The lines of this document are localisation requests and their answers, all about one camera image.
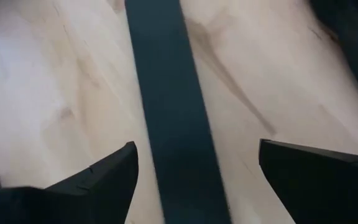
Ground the black duct cover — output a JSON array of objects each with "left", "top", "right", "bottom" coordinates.
[{"left": 124, "top": 0, "right": 232, "bottom": 224}]

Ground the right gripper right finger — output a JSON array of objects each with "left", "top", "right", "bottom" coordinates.
[{"left": 259, "top": 139, "right": 358, "bottom": 224}]

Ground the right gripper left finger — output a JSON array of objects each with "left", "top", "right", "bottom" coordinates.
[{"left": 0, "top": 141, "right": 139, "bottom": 224}]

